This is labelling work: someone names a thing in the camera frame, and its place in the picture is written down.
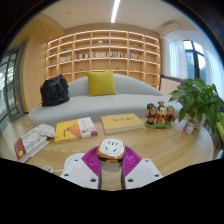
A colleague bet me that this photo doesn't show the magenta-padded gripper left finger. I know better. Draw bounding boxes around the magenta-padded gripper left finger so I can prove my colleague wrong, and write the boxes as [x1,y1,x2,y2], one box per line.
[59,145,102,190]

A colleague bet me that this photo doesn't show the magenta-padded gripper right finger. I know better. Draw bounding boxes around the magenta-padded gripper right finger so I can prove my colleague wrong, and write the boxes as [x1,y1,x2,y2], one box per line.
[121,146,164,190]

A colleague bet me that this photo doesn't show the white charger with orange band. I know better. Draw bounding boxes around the white charger with orange band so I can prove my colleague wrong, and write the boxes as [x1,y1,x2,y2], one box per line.
[96,138,126,165]

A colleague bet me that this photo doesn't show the yellow and white book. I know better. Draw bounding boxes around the yellow and white book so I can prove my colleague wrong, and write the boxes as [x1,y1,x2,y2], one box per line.
[54,116,99,144]

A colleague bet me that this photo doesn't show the flat yellow book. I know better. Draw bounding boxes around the flat yellow book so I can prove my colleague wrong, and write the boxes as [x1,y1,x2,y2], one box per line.
[100,112,145,135]

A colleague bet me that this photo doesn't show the white patterned pouch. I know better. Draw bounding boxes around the white patterned pouch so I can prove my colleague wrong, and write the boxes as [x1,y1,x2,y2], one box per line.
[35,123,57,139]

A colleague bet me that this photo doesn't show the red and white book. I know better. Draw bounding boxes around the red and white book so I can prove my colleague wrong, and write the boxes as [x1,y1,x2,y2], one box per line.
[13,126,50,164]

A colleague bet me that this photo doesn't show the colourful figurine group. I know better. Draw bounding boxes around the colourful figurine group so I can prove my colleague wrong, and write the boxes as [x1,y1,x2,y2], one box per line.
[144,101,179,130]

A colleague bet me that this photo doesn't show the small red and white cup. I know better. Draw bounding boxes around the small red and white cup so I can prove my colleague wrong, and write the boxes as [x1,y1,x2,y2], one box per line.
[183,119,196,135]

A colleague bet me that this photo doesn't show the grey curved sofa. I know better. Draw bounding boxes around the grey curved sofa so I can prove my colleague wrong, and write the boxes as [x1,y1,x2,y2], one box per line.
[28,73,184,128]

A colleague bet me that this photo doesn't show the black bag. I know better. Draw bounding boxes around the black bag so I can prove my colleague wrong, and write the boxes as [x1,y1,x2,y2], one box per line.
[39,74,71,108]

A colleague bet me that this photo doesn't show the green chair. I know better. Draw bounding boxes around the green chair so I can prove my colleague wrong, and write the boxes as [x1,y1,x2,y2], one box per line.
[215,121,224,144]

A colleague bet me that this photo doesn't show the yellow cushion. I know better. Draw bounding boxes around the yellow cushion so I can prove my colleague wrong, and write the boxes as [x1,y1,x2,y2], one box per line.
[86,70,118,97]

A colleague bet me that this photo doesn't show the green potted plant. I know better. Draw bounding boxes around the green potted plant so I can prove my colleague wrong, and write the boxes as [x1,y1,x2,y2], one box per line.
[168,78,224,135]

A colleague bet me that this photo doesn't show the wooden bookshelf unit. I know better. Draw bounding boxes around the wooden bookshelf unit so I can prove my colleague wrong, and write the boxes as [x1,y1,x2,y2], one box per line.
[44,29,162,90]

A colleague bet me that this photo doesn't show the white sheer curtain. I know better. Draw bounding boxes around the white sheer curtain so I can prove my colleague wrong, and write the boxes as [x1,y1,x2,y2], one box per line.
[203,49,224,101]
[167,39,185,79]

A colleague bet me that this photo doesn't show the dark-framed window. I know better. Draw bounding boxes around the dark-framed window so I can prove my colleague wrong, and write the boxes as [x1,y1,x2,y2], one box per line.
[182,39,208,81]

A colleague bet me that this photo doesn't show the long ceiling light strip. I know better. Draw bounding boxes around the long ceiling light strip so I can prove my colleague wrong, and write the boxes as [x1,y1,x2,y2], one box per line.
[110,0,122,24]

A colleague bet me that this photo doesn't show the white power cable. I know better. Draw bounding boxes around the white power cable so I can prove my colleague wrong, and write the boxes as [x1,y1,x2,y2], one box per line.
[43,165,66,175]

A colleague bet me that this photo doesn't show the glass door with grey frame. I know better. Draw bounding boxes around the glass door with grey frame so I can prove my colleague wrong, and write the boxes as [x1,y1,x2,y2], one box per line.
[0,44,26,133]

